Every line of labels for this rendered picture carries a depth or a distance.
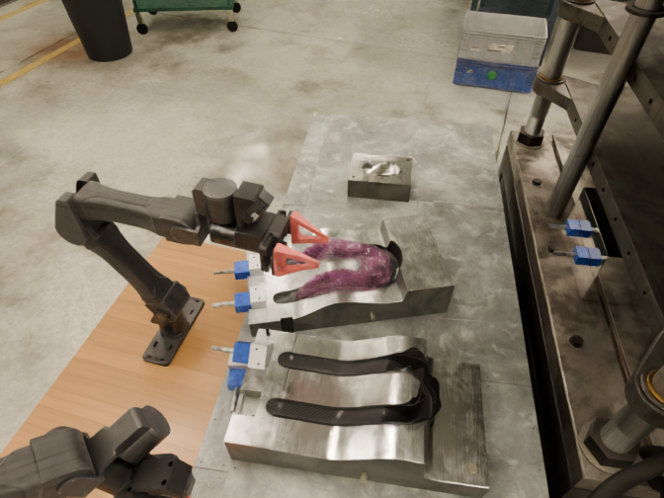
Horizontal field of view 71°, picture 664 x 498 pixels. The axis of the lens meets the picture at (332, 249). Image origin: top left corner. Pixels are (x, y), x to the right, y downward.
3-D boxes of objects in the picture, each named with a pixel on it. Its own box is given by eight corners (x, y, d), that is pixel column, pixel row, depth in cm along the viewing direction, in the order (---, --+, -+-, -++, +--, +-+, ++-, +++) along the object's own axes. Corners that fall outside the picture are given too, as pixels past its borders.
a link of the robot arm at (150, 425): (157, 399, 75) (102, 382, 65) (178, 444, 70) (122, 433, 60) (100, 450, 74) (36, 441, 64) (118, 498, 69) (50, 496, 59)
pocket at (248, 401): (235, 421, 95) (232, 413, 93) (242, 397, 99) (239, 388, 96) (257, 424, 95) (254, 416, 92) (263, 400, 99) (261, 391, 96)
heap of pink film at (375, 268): (295, 305, 115) (294, 286, 109) (290, 254, 127) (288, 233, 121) (398, 293, 118) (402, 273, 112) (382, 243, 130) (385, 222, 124)
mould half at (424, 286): (251, 337, 116) (245, 310, 108) (248, 260, 133) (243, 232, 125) (447, 312, 121) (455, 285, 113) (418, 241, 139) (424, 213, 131)
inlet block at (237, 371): (218, 405, 98) (222, 417, 101) (242, 406, 97) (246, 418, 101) (230, 351, 107) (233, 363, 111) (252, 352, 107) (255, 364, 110)
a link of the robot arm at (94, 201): (211, 196, 86) (67, 166, 91) (188, 228, 80) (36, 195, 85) (221, 242, 95) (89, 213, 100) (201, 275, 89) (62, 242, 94)
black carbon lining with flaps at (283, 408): (263, 420, 94) (258, 398, 87) (281, 351, 105) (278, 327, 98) (439, 447, 90) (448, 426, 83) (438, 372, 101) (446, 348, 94)
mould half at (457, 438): (230, 458, 95) (219, 432, 86) (263, 349, 113) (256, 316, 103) (481, 498, 90) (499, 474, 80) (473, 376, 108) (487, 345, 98)
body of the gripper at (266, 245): (289, 209, 84) (250, 202, 85) (269, 249, 77) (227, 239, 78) (290, 235, 89) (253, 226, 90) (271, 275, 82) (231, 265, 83)
